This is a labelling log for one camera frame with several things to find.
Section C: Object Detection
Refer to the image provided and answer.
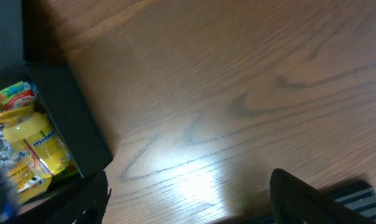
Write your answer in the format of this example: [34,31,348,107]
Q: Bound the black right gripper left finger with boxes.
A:
[10,170,111,224]

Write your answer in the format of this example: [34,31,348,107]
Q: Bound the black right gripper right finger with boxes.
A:
[270,169,376,224]

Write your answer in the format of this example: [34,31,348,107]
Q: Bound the yellow sunflower seed bag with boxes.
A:
[0,106,52,204]

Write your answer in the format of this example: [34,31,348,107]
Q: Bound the blue Oreo cookie pack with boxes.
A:
[0,169,19,223]

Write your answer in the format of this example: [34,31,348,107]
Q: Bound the yellow Mentos jar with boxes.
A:
[3,112,70,178]

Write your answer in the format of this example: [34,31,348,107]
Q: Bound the dark green cardboard box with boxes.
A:
[0,0,114,215]

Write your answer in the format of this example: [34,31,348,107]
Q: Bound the green Haribo gummy bag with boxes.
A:
[0,81,36,111]

